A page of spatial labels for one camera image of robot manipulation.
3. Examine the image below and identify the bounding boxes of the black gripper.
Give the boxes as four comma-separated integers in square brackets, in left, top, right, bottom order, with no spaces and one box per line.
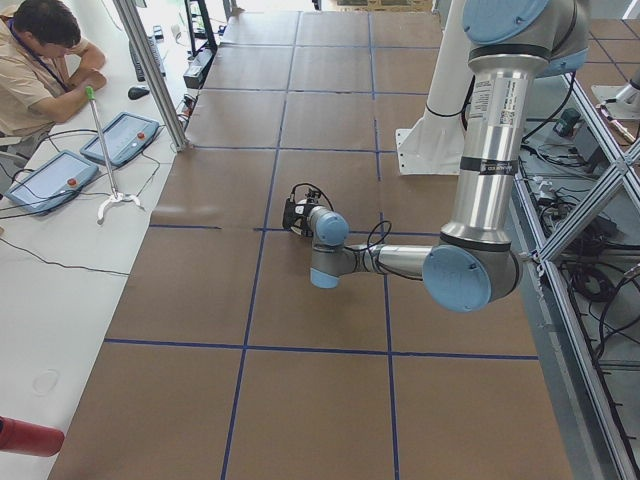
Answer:
[282,185,320,235]

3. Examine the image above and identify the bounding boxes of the white smiley face mug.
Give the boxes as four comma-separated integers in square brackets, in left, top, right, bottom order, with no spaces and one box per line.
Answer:
[294,198,315,217]

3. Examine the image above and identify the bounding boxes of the blue teach pendant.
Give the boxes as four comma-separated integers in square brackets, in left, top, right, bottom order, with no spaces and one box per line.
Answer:
[6,150,98,214]
[101,112,160,168]

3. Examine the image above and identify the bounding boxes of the far blue teach pendant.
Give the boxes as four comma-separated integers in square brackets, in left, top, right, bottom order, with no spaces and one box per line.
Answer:
[101,112,160,168]

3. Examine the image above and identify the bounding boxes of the grey aluminium frame post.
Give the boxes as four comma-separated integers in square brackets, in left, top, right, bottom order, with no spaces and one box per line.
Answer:
[113,0,189,152]

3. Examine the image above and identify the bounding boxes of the near blue teach pendant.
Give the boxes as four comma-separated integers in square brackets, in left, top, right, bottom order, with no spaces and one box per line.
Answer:
[6,150,98,214]

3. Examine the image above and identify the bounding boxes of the green tipped metal stand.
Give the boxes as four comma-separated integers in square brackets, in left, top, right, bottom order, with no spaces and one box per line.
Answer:
[85,86,144,225]

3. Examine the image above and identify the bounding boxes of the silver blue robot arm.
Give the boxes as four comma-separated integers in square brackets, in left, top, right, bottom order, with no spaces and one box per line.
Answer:
[283,1,590,312]

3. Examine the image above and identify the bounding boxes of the red bottle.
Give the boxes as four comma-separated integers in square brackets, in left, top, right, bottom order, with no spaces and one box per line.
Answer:
[1,417,65,457]

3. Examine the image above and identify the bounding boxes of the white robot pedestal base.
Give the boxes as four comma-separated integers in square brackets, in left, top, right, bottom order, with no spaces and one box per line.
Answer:
[396,1,472,175]

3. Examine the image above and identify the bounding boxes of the black computer mouse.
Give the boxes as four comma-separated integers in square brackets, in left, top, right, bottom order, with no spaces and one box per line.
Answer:
[127,86,150,100]

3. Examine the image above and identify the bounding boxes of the seated person in beige shirt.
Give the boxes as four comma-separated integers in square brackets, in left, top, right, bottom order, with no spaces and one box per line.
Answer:
[1,1,107,137]

